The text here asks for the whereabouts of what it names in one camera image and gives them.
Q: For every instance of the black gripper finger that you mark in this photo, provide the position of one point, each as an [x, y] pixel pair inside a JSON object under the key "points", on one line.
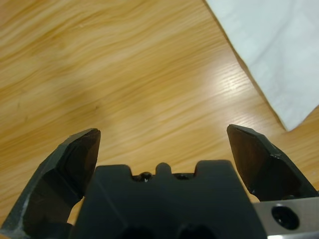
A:
{"points": [[261, 164], [49, 174]]}

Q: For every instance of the white T-shirt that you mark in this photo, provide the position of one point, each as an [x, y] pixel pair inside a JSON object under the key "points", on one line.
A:
{"points": [[274, 49]]}

